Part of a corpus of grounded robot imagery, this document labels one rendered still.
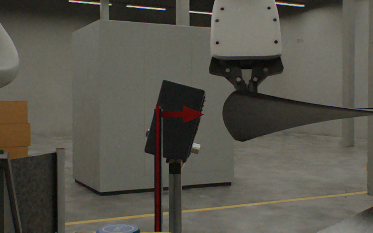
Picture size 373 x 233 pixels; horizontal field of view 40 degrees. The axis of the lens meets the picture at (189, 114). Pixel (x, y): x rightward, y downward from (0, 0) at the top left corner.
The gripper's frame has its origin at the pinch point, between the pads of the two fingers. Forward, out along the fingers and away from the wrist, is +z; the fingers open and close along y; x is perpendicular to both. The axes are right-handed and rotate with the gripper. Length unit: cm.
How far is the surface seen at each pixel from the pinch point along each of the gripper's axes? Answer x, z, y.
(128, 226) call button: -22.0, 19.2, -12.8
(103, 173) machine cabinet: 582, -88, -141
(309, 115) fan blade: 0.3, 2.4, 8.7
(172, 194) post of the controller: 53, 7, -14
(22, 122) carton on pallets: 711, -191, -299
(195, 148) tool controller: 59, -6, -9
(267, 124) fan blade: 4.6, 2.4, 3.3
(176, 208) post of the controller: 55, 10, -13
